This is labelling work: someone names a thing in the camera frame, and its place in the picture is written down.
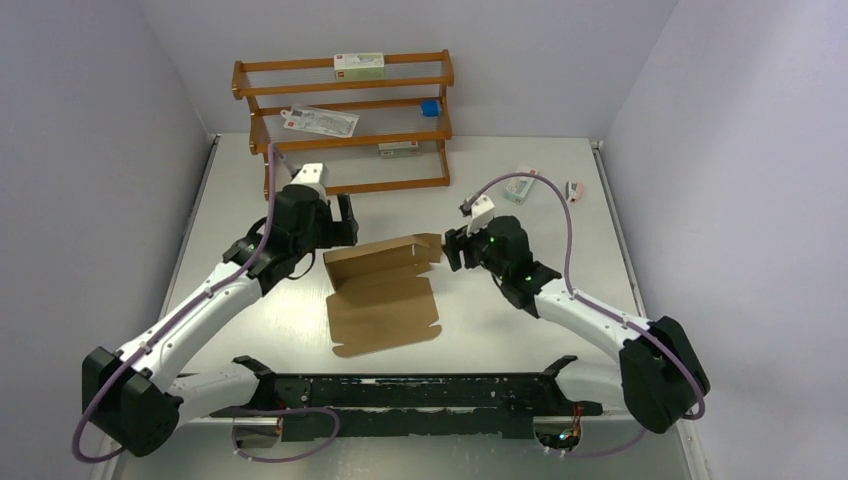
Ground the small grey box lower shelf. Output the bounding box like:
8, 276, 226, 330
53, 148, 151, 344
377, 141, 421, 158

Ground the small pink stapler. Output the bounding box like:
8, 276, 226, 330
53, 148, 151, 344
564, 181, 584, 203

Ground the white teal small carton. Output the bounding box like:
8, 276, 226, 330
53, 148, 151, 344
503, 165, 538, 205

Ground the orange wooden shelf rack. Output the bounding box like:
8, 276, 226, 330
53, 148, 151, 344
231, 49, 455, 194

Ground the blue white small roll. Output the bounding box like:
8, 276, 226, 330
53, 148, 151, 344
420, 99, 442, 118

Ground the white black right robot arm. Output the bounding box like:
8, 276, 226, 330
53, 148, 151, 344
442, 216, 710, 433

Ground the brown cardboard box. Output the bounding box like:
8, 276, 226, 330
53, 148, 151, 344
323, 233, 442, 358

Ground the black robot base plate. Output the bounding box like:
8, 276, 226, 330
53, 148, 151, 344
213, 372, 603, 442

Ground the white green box top shelf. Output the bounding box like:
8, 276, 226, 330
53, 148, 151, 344
333, 52, 386, 82

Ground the aluminium table frame rail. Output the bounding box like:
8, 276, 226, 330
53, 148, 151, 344
92, 374, 710, 480

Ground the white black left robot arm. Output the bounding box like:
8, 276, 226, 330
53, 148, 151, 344
72, 184, 359, 463

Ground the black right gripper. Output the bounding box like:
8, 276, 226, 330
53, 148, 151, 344
441, 217, 508, 281

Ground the clear plastic blister pack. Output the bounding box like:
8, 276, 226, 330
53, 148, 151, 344
280, 105, 360, 138

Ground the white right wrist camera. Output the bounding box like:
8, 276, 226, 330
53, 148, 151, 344
459, 194, 495, 237

